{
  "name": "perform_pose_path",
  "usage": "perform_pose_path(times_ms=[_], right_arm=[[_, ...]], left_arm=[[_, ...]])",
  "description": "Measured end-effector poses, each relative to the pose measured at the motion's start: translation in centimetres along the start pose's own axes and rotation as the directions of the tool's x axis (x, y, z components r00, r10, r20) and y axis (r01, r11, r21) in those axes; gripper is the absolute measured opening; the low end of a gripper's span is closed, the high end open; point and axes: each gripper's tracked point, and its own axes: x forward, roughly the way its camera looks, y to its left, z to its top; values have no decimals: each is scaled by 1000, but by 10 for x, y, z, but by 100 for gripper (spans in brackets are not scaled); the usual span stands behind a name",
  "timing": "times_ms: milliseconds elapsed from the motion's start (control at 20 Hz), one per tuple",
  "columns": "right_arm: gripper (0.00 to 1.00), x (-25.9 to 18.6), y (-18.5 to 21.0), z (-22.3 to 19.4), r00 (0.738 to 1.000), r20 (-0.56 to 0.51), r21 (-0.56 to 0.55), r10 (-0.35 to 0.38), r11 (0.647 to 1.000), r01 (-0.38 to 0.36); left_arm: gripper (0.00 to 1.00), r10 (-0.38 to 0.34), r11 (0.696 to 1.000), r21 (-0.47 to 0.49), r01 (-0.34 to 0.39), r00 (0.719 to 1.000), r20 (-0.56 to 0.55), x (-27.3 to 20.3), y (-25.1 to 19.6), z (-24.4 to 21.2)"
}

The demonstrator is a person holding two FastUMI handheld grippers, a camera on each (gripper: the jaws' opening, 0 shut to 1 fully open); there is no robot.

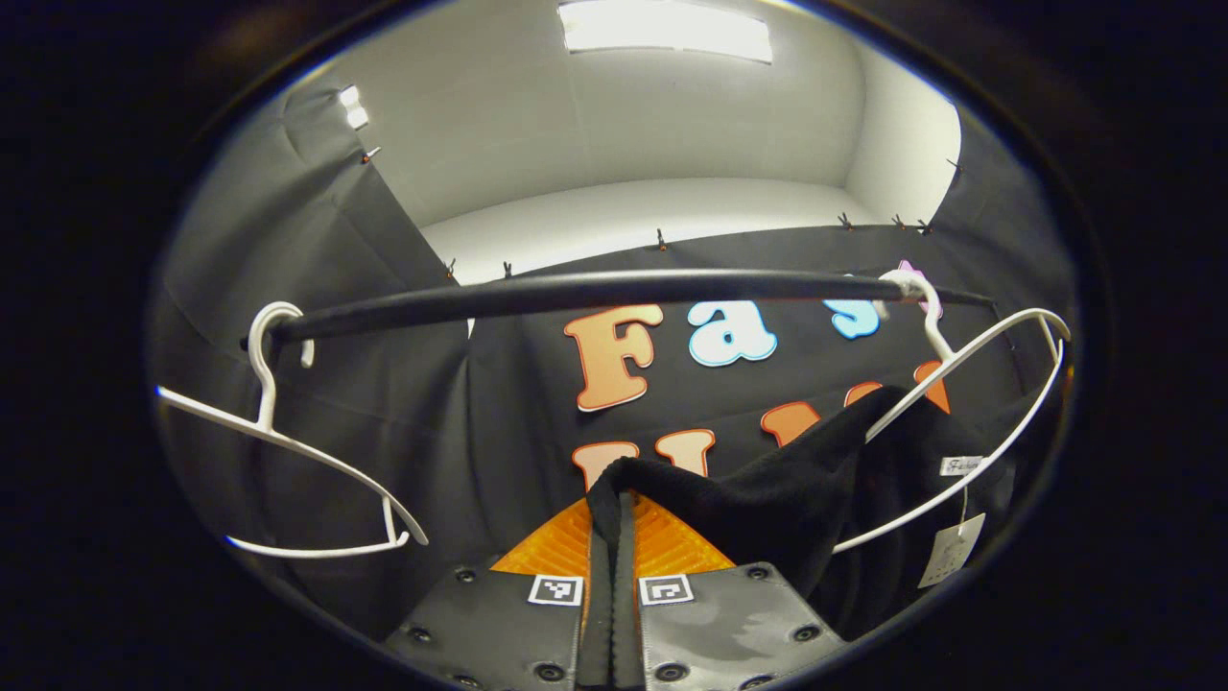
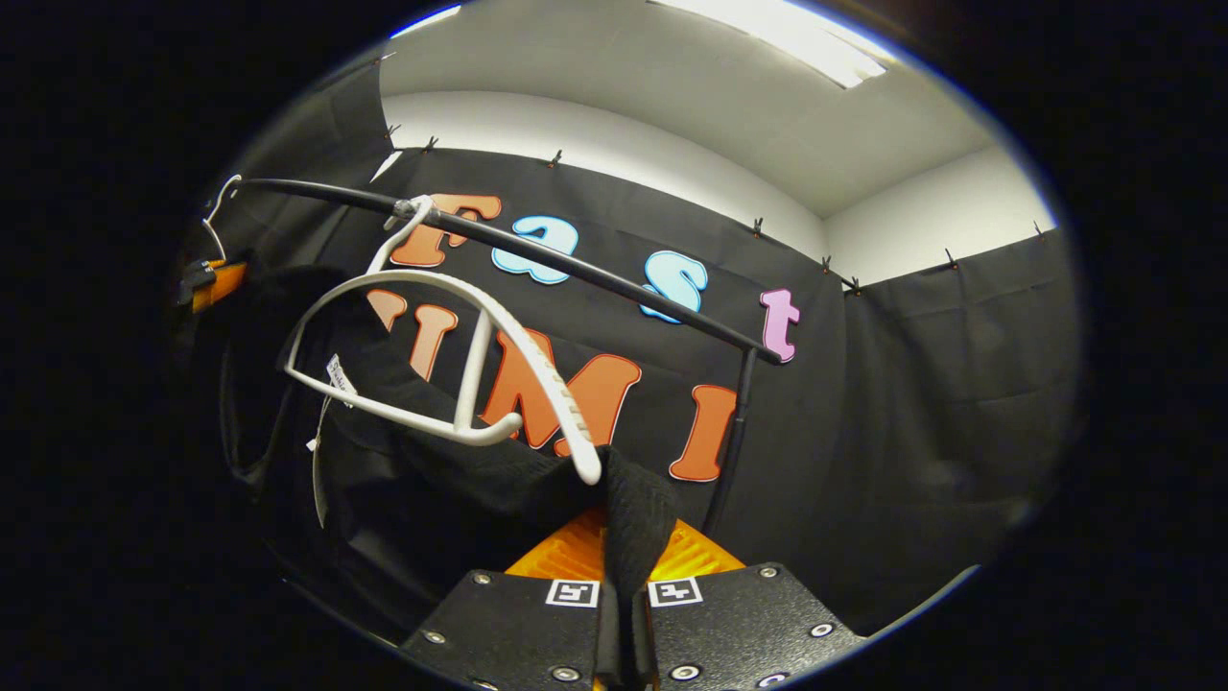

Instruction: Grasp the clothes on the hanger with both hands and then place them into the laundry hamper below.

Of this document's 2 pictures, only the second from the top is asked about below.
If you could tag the ceiling light panel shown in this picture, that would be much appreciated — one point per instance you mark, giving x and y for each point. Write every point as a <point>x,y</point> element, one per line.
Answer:
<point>815,48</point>

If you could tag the white paper garment tag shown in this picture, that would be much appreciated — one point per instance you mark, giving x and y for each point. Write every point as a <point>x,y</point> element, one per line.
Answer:
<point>341,376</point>

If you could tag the black clothes rack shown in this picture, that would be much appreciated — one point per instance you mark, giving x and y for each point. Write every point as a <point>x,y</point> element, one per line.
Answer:
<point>614,287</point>

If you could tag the row of small backdrop clips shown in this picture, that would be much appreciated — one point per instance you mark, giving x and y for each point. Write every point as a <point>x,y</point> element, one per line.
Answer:
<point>554,157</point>

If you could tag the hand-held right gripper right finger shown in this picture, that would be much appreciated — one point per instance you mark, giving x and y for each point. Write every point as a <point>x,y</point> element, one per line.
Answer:
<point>729,624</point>

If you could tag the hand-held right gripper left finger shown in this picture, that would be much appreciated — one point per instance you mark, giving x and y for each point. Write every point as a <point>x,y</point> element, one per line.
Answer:
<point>518,624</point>

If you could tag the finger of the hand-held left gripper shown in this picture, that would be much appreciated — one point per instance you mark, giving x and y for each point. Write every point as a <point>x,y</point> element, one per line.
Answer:
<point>225,280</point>

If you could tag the black backdrop cloth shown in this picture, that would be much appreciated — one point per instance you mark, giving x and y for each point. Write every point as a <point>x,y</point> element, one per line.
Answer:
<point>911,403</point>

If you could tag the black jacket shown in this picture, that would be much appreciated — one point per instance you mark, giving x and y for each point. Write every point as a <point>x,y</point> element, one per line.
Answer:
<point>460,499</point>

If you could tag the white plastic hanger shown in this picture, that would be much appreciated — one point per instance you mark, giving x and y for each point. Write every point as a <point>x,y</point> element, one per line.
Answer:
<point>205,223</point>
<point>537,368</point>

